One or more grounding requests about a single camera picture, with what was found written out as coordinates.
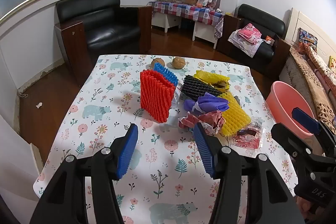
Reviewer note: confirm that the yellow printed cushion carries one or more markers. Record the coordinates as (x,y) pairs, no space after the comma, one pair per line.
(332,62)

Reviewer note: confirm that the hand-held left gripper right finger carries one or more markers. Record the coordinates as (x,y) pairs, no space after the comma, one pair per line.
(203,150)

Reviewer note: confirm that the purple foam fruit net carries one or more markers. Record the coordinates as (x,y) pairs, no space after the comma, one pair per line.
(210,103)

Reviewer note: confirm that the brown patterned blanket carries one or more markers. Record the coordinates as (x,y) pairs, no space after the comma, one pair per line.
(312,87)

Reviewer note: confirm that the red-brown floral quilt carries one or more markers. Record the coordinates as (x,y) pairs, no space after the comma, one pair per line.
(320,64)

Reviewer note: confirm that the black foam fruit net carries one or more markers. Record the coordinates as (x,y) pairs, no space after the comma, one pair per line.
(197,86)

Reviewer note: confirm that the floral bear tablecloth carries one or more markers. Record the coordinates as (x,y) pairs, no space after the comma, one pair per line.
(105,108)

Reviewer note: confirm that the white bed headboard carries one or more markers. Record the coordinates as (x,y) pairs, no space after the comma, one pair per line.
(294,24)

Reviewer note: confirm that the brown walnut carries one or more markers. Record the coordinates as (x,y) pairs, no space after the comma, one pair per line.
(157,63)
(178,63)

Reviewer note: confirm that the yellow plastic bag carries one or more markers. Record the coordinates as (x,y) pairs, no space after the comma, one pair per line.
(207,76)

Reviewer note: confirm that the white desk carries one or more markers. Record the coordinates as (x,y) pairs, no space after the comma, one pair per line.
(202,32)

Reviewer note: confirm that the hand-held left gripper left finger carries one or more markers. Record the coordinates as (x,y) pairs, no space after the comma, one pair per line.
(128,150)

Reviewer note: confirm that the pink folded clothes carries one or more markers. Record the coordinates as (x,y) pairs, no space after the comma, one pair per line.
(249,32)

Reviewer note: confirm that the colourful cartoon pillow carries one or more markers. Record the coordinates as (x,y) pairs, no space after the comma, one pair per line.
(307,36)

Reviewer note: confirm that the white folded sheet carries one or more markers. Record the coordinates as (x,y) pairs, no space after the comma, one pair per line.
(249,49)

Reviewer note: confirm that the small orange packet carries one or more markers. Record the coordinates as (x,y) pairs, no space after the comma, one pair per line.
(269,40)

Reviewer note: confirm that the red snack wrapper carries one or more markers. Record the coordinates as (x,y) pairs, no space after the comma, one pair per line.
(246,136)

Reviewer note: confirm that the yellow foam fruit net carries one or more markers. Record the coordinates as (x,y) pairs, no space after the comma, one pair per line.
(233,116)

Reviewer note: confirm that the red foam fruit net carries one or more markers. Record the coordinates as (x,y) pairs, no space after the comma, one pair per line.
(155,95)

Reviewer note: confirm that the clear plastic wrapper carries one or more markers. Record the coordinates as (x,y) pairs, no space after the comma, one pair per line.
(177,98)

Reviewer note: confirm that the pink plastic bucket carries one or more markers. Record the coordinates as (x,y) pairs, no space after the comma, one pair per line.
(283,100)

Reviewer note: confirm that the black leather armchair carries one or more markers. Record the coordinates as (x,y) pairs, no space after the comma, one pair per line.
(105,22)
(257,19)

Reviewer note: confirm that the white paper scrap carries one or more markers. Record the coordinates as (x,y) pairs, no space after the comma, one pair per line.
(39,105)

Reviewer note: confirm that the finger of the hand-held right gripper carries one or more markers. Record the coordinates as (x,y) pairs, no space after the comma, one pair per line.
(305,120)
(288,138)

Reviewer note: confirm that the red paper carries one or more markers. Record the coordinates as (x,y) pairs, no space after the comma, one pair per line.
(207,119)

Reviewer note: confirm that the checked tablecloth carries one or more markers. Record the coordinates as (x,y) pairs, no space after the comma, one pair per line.
(178,8)

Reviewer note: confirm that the blue foam fruit net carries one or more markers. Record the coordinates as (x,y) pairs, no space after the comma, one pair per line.
(168,74)

